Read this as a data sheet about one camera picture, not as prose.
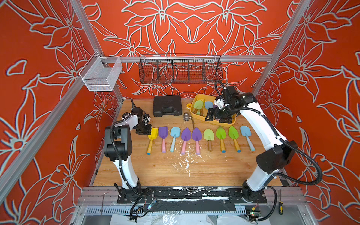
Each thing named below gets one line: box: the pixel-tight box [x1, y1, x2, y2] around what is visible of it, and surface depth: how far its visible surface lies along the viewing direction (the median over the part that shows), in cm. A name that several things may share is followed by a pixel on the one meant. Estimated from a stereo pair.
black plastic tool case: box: [152, 95, 183, 118], surface depth 109 cm
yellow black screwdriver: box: [278, 201, 284, 216], surface depth 71 cm
